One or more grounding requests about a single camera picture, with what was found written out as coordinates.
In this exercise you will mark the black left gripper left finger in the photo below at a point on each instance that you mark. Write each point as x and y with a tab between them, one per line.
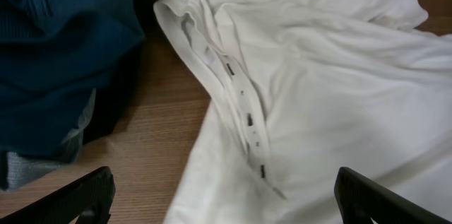
86	200

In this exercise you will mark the black folded garment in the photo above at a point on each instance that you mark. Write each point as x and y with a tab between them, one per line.
112	101

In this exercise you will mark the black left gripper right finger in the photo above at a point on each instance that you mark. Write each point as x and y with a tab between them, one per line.
363	201

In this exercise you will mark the white Puma t-shirt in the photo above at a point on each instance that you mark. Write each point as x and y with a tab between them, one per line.
301	88

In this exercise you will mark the light grey folded shirt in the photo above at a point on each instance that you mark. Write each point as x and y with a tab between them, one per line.
19	170

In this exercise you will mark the blue folded shirt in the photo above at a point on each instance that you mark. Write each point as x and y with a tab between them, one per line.
54	53

